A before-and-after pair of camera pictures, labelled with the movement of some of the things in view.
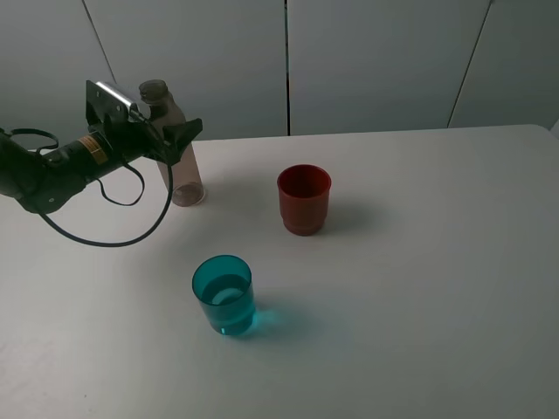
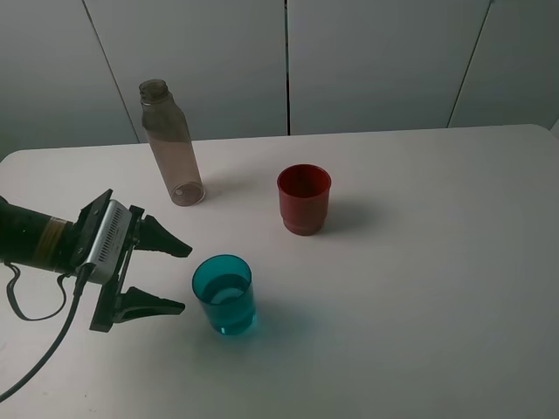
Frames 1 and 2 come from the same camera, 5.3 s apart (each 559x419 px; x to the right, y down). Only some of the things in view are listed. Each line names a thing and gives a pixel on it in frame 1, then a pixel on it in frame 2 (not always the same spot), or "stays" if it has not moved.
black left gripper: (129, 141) -> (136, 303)
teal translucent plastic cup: (223, 284) stays
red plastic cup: (304, 193) stays
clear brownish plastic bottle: (187, 174) stays
